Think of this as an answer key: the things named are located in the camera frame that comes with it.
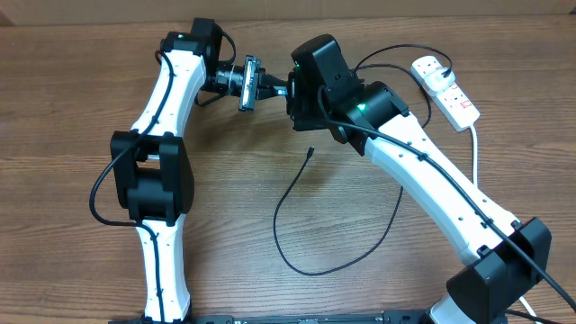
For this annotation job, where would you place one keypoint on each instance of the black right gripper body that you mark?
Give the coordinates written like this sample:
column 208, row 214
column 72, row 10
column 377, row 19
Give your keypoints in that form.
column 304, row 105

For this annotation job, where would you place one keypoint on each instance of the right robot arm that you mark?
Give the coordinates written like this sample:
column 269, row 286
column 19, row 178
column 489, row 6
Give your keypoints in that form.
column 503, row 257

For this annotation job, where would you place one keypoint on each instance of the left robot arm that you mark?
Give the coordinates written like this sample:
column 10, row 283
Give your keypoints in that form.
column 152, row 172

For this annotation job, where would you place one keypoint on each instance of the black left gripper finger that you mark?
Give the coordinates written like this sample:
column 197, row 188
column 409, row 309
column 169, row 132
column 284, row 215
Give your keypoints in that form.
column 267, row 80
column 267, row 92

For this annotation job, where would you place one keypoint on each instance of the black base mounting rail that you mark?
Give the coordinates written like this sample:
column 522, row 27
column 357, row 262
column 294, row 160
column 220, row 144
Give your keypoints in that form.
column 385, row 317

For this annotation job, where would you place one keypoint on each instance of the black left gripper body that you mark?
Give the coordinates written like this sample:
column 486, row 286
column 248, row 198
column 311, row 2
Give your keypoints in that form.
column 239, row 80

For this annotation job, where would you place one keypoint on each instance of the white power strip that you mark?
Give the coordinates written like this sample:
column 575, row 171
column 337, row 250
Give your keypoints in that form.
column 452, row 102

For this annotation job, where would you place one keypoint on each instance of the white charger plug adapter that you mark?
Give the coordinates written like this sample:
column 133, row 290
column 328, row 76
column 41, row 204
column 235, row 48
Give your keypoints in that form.
column 439, row 80

